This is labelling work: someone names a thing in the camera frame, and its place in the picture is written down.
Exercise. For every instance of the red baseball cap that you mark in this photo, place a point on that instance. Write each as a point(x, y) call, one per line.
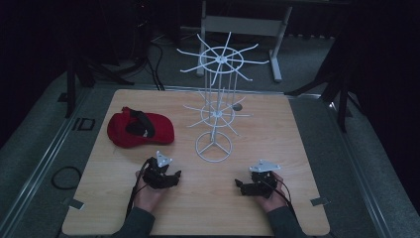
point(140, 126)

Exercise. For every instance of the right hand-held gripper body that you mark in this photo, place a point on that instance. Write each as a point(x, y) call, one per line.
point(261, 180)

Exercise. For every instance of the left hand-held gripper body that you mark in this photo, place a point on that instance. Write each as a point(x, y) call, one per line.
point(157, 174)

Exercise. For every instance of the black tripod stand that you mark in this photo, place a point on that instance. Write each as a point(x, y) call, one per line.
point(336, 89)
point(86, 71)

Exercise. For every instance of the grey tape strip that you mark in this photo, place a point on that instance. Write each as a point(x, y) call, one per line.
point(319, 201)
point(74, 203)

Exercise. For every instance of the black rectangular bracket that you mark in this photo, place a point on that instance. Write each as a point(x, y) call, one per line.
point(84, 124)

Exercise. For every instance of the white metal table frame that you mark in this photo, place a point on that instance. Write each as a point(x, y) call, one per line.
point(244, 26)

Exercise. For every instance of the person's right hand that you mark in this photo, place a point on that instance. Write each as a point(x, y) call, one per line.
point(271, 197)

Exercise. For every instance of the person's left hand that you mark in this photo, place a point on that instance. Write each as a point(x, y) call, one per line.
point(147, 195)

